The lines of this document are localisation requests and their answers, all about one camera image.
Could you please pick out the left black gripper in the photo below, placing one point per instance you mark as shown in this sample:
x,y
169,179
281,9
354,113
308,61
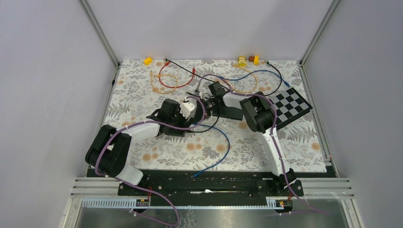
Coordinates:
x,y
183,118

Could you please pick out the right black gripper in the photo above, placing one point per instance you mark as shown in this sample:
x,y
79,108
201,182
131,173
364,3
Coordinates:
x,y
207,113

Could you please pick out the black network switch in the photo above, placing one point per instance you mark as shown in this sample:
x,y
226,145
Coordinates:
x,y
178,130
230,113

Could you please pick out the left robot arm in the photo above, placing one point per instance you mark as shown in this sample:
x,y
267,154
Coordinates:
x,y
109,150

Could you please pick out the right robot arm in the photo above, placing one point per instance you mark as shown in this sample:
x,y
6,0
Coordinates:
x,y
261,116

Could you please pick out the yellow toy brick with face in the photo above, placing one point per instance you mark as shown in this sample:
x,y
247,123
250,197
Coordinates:
x,y
242,61

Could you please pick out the floral patterned table mat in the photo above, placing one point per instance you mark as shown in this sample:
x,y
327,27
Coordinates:
x,y
221,144

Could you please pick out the yellow brown toy block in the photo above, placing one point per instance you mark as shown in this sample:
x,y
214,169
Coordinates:
x,y
254,60

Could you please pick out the black white checkerboard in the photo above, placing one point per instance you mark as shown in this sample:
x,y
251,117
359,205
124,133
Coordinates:
x,y
289,105

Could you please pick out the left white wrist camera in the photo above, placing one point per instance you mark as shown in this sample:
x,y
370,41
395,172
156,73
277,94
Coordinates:
x,y
186,109

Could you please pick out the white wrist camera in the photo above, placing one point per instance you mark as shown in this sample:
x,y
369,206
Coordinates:
x,y
186,109
197,93

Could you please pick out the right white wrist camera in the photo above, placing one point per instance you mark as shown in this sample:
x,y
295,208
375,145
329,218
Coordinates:
x,y
197,93

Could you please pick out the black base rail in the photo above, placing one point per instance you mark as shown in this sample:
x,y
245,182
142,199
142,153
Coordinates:
x,y
212,188

